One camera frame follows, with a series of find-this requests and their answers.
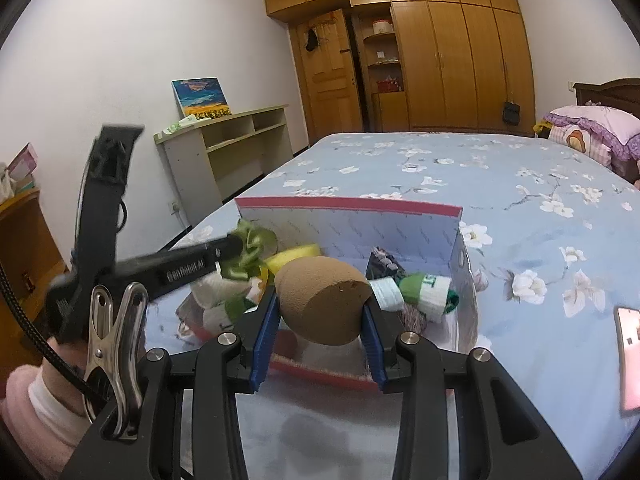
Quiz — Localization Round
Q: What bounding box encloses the dark patterned pouch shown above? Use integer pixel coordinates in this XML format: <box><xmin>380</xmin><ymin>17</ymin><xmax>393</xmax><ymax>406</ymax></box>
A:
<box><xmin>366</xmin><ymin>246</ymin><xmax>407</xmax><ymax>281</ymax></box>

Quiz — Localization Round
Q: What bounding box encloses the wooden wardrobe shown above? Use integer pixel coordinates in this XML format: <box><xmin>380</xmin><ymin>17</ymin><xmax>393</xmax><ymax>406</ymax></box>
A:
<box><xmin>264</xmin><ymin>0</ymin><xmax>537</xmax><ymax>136</ymax></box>

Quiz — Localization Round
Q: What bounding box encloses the yellow sponge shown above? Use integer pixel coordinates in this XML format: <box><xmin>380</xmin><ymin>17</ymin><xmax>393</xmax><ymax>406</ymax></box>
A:
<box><xmin>262</xmin><ymin>243</ymin><xmax>323</xmax><ymax>276</ymax></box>

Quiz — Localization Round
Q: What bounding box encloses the pink cardboard box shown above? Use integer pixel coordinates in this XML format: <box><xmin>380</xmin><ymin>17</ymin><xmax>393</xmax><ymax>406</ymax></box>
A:
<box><xmin>176</xmin><ymin>196</ymin><xmax>481</xmax><ymax>393</ymax></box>

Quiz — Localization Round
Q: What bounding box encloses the black braided cable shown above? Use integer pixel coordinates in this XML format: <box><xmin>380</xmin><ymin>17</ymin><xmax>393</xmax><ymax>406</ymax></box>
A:
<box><xmin>0</xmin><ymin>260</ymin><xmax>108</xmax><ymax>406</ymax></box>

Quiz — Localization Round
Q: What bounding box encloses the green white packet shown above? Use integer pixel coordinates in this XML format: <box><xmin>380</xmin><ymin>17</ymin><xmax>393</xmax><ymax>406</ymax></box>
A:
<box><xmin>156</xmin><ymin>116</ymin><xmax>201</xmax><ymax>137</ymax></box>

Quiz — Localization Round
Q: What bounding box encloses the dark wooden headboard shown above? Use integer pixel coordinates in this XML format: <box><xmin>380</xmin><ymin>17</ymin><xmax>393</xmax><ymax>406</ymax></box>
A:
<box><xmin>572</xmin><ymin>78</ymin><xmax>640</xmax><ymax>108</ymax></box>

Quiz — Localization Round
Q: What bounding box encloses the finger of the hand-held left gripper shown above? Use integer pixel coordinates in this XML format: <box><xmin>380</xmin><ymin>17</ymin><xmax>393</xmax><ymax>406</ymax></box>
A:
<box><xmin>115</xmin><ymin>234</ymin><xmax>246</xmax><ymax>301</ymax></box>

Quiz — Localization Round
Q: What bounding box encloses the beige desk with shelves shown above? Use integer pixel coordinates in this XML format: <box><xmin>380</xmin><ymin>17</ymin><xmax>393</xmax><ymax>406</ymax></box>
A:
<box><xmin>154</xmin><ymin>104</ymin><xmax>295</xmax><ymax>226</ymax></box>

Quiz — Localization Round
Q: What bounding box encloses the person's left forearm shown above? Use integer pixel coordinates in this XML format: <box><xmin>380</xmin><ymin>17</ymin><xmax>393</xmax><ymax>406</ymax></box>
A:
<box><xmin>0</xmin><ymin>345</ymin><xmax>101</xmax><ymax>476</ymax></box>

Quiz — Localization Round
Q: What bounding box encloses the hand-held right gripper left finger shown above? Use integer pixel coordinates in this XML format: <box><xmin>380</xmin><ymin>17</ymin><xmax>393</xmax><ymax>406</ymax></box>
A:
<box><xmin>59</xmin><ymin>285</ymin><xmax>281</xmax><ymax>480</ymax></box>

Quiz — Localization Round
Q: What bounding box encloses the sunflower field painting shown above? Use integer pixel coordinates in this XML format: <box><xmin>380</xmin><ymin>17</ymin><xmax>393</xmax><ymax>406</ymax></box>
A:
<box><xmin>171</xmin><ymin>77</ymin><xmax>233</xmax><ymax>121</ymax></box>

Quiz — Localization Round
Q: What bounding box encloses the green satin cloth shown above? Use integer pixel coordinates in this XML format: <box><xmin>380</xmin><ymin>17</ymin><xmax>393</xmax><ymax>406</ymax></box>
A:
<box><xmin>220</xmin><ymin>220</ymin><xmax>278</xmax><ymax>281</ymax></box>

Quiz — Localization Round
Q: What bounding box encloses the blue floral bedsheet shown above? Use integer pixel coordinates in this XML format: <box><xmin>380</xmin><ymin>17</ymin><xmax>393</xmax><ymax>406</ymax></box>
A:
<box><xmin>135</xmin><ymin>132</ymin><xmax>640</xmax><ymax>480</ymax></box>

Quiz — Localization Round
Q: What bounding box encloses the pink packet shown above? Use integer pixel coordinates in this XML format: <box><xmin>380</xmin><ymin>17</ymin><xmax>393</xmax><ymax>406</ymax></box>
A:
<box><xmin>7</xmin><ymin>142</ymin><xmax>40</xmax><ymax>183</ymax></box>

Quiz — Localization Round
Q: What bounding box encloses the green white sock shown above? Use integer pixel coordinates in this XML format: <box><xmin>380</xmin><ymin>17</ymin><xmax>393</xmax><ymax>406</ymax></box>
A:
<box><xmin>397</xmin><ymin>272</ymin><xmax>461</xmax><ymax>317</ymax></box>
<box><xmin>202</xmin><ymin>296</ymin><xmax>260</xmax><ymax>335</ymax></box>

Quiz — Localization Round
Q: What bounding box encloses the wooden nightstand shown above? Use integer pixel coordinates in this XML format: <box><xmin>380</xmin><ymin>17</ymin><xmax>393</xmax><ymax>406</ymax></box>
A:
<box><xmin>0</xmin><ymin>187</ymin><xmax>68</xmax><ymax>361</ymax></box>

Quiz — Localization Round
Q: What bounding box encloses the smartphone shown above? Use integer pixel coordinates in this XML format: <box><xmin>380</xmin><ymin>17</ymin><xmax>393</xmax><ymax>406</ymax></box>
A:
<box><xmin>614</xmin><ymin>306</ymin><xmax>640</xmax><ymax>413</ymax></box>

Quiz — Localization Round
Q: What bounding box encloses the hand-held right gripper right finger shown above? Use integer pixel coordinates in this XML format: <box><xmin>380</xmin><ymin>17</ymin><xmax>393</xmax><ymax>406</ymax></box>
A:
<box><xmin>361</xmin><ymin>297</ymin><xmax>583</xmax><ymax>480</ymax></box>

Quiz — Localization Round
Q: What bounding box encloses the brown knitted sock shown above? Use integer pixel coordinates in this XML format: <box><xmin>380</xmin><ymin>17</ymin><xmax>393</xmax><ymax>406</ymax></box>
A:
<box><xmin>397</xmin><ymin>307</ymin><xmax>436</xmax><ymax>336</ymax></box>

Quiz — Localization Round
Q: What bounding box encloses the white cloth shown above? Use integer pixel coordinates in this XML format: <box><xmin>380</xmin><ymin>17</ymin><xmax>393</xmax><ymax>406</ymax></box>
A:
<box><xmin>370</xmin><ymin>279</ymin><xmax>405</xmax><ymax>313</ymax></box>

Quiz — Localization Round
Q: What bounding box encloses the wooden door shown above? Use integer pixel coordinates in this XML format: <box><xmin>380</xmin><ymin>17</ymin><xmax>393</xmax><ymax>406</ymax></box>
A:
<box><xmin>289</xmin><ymin>8</ymin><xmax>364</xmax><ymax>148</ymax></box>

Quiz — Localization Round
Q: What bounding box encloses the white towel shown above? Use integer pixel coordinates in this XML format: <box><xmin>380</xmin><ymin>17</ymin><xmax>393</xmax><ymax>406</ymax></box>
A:
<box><xmin>190</xmin><ymin>272</ymin><xmax>263</xmax><ymax>306</ymax></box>

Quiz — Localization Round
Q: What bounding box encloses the purple pillow with bear print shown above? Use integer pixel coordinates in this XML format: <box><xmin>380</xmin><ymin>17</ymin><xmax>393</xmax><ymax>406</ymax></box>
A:
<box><xmin>544</xmin><ymin>105</ymin><xmax>640</xmax><ymax>171</ymax></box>

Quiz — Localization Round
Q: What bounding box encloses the brown makeup sponge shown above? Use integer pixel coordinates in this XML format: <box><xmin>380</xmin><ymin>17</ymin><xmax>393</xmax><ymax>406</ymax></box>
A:
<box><xmin>275</xmin><ymin>256</ymin><xmax>373</xmax><ymax>346</ymax></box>

